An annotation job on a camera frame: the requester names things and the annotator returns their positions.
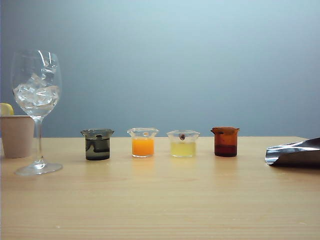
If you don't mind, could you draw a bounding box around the clear wine glass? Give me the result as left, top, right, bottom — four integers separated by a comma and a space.
11, 49, 64, 177

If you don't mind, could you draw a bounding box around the beige paper cup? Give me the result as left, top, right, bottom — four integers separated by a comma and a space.
0, 115, 36, 159

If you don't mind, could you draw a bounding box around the yellow lemon slice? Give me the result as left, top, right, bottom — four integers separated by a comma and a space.
0, 102, 15, 117

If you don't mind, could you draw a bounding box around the stainless steel ice scoop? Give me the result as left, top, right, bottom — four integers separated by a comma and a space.
265, 136, 320, 169

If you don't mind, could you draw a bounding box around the clear ice cubes heap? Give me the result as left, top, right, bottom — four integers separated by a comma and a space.
13, 53, 61, 108

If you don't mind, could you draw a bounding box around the clear beaker orange juice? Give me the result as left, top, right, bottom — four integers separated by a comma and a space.
126, 127, 160, 159

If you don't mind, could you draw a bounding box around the clear beaker pale yellow liquid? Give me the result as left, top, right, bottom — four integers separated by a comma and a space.
166, 129, 201, 158

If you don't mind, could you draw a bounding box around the amber glass beaker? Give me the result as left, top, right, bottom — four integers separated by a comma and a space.
210, 126, 240, 158

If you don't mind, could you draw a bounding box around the smoked grey glass beaker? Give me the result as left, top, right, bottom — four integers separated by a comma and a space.
80, 128, 115, 161

